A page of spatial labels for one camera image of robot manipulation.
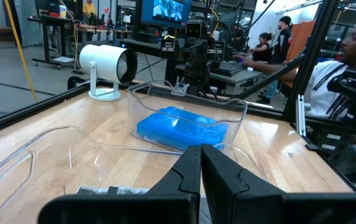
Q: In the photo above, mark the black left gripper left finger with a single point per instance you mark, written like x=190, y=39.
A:
x=184, y=177

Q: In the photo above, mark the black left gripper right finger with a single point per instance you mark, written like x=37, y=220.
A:
x=227, y=186

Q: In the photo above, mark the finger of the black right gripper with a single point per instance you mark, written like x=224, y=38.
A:
x=180, y=49
x=199, y=49

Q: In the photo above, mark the blue plastic case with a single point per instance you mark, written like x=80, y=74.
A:
x=184, y=113
x=178, y=130
x=165, y=143

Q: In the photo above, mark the clear plastic bin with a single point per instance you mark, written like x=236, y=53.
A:
x=41, y=174
x=140, y=102

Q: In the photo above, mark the black keyboard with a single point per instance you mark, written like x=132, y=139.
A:
x=229, y=68

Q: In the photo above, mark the person's hand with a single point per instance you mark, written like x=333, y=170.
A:
x=240, y=59

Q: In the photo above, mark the grey side table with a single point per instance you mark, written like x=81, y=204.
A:
x=240, y=77

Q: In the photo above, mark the black monitor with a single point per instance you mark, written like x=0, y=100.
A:
x=165, y=12

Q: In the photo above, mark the person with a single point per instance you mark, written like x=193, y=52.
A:
x=262, y=49
x=282, y=40
x=88, y=8
x=324, y=90

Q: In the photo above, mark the white cylindrical lamp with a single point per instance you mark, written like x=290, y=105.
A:
x=103, y=60

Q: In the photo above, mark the orange panel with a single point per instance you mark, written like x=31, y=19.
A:
x=301, y=37

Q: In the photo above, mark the black rolling desk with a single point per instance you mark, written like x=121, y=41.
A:
x=45, y=37

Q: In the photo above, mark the brown cardboard box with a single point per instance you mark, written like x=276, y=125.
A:
x=0, y=34

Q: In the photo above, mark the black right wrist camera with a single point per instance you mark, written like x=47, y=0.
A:
x=195, y=29

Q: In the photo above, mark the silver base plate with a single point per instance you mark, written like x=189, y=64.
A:
x=179, y=88

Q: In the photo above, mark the silver metal bracket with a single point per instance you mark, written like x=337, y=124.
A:
x=300, y=115

